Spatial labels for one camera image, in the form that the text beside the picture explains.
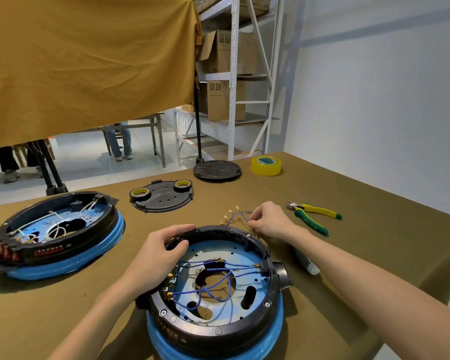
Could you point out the person's left hand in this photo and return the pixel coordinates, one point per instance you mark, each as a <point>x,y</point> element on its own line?
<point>150,258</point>

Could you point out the person's right hand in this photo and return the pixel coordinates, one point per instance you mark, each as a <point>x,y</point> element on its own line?
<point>275,223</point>

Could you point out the person's right thumb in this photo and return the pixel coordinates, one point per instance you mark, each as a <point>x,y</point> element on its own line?
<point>255,227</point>

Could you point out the person's left thumb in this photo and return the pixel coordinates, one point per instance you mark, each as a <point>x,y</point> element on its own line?
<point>179,249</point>

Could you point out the person's left forearm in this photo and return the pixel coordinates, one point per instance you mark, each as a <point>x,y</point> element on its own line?
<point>93,326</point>

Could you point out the person's right forearm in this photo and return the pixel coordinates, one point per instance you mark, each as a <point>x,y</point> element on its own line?
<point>367,292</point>

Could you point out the black round cover plate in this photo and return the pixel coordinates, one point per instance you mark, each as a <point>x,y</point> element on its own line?
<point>161,200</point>

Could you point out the green yellow pliers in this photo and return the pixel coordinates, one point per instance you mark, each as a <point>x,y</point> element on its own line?
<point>315,219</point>

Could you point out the large yellow tape roll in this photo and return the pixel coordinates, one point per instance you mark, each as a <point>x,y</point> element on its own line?
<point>266,166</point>

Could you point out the small black yellow tape roll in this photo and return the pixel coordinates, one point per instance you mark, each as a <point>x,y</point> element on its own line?
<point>141,193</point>
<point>182,184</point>

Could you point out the black round stand base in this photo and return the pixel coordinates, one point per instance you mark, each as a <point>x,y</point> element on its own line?
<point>216,171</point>

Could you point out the black stand pole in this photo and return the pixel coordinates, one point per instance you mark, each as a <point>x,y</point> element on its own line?
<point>197,119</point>

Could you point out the olive table cloth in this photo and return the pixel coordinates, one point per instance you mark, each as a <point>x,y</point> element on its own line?
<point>378,228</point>

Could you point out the grey metal table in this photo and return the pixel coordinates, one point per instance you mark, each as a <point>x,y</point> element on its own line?
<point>150,121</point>

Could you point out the closed cardboard box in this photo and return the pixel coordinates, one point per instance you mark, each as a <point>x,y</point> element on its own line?
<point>221,101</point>

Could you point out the black tripod stand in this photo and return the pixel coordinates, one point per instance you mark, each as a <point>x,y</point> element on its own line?
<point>50,172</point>

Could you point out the white metal shelf rack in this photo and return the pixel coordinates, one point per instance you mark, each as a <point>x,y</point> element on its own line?
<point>233,71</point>

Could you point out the open cardboard box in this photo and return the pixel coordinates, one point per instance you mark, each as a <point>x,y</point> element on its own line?
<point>219,52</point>

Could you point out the mustard cloth backdrop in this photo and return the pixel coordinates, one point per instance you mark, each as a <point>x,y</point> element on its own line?
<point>86,63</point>

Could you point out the flat cardboard box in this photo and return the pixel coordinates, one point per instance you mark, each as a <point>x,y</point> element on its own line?
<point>255,3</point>

